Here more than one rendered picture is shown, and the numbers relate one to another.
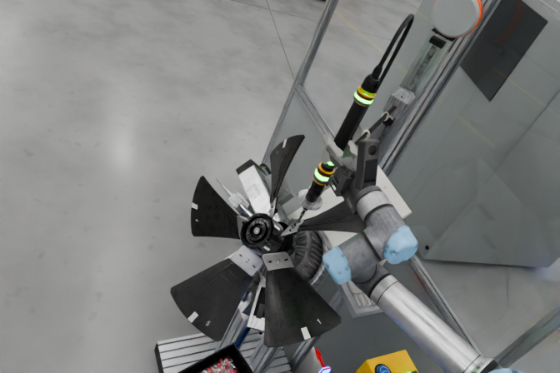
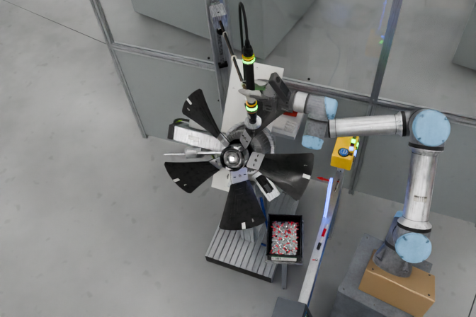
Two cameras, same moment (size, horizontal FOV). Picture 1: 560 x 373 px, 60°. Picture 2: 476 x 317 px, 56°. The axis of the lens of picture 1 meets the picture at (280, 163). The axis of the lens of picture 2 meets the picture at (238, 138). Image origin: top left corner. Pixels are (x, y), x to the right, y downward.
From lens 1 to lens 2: 74 cm
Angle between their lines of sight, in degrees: 24
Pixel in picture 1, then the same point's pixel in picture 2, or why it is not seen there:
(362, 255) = (320, 129)
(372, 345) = not seen: hidden behind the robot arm
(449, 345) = (382, 124)
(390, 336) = not seen: hidden behind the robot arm
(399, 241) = (331, 108)
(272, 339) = (297, 194)
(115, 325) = (174, 274)
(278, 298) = (278, 175)
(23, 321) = not seen: outside the picture
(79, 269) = (117, 275)
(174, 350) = (217, 248)
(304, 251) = (257, 141)
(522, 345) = (380, 74)
